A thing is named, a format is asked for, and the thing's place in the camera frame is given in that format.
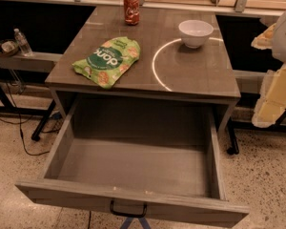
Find grey top drawer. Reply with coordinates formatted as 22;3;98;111
15;95;249;228

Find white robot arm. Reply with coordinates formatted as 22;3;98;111
251;11;286;128

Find grey drawer cabinet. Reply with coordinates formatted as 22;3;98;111
46;6;240;132

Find grey side bench right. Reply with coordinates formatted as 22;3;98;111
234;70;265;94

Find grey side bench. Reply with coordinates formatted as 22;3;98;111
234;70;265;94
0;52;61;73

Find white bowl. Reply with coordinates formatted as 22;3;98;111
178;20;214;49

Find red soda can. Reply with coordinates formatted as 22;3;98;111
124;0;139;26

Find green chip bag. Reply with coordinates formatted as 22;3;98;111
72;37;141;89

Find blue tape cross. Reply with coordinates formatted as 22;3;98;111
119;218;152;229

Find grey side bench left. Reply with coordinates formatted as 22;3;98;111
0;52;61;73

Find clear plastic water bottle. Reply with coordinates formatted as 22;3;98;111
14;29;32;56

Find small bowl on bench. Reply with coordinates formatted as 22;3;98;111
0;40;18;57

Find black floor cable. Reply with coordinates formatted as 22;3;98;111
0;48;63;156

